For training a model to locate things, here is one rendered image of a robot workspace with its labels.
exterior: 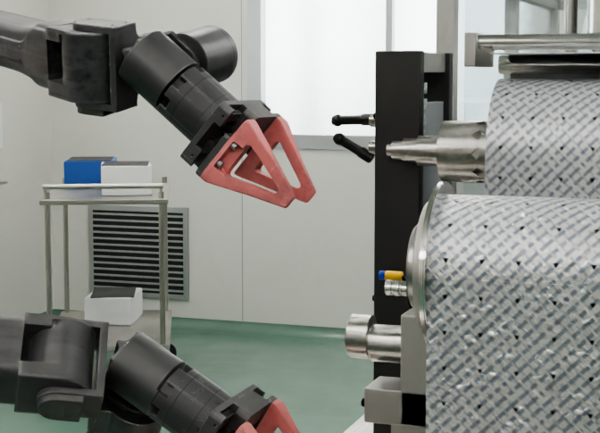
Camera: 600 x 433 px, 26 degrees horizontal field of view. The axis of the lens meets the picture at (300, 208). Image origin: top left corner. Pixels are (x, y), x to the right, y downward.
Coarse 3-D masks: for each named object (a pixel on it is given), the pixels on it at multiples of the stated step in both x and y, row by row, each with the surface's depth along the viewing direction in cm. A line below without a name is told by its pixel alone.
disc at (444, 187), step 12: (432, 192) 108; (444, 192) 110; (432, 204) 107; (432, 216) 106; (420, 252) 105; (420, 264) 104; (420, 276) 104; (420, 288) 105; (420, 300) 105; (420, 312) 105
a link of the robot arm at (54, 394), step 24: (96, 336) 117; (96, 360) 115; (96, 384) 112; (48, 408) 111; (72, 408) 111; (96, 408) 112; (120, 408) 117; (96, 432) 119; (120, 432) 118; (144, 432) 118
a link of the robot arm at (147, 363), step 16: (144, 336) 116; (128, 352) 114; (144, 352) 114; (160, 352) 114; (112, 368) 113; (128, 368) 113; (144, 368) 113; (160, 368) 113; (176, 368) 114; (112, 384) 114; (128, 384) 113; (144, 384) 113; (160, 384) 112; (112, 400) 117; (128, 400) 114; (144, 400) 113
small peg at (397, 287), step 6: (390, 282) 113; (396, 282) 113; (402, 282) 113; (384, 288) 113; (390, 288) 113; (396, 288) 113; (402, 288) 112; (390, 294) 113; (396, 294) 113; (402, 294) 113
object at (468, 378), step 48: (432, 336) 106; (480, 336) 104; (432, 384) 106; (480, 384) 105; (528, 384) 103; (576, 384) 102; (432, 432) 106; (480, 432) 105; (528, 432) 104; (576, 432) 103
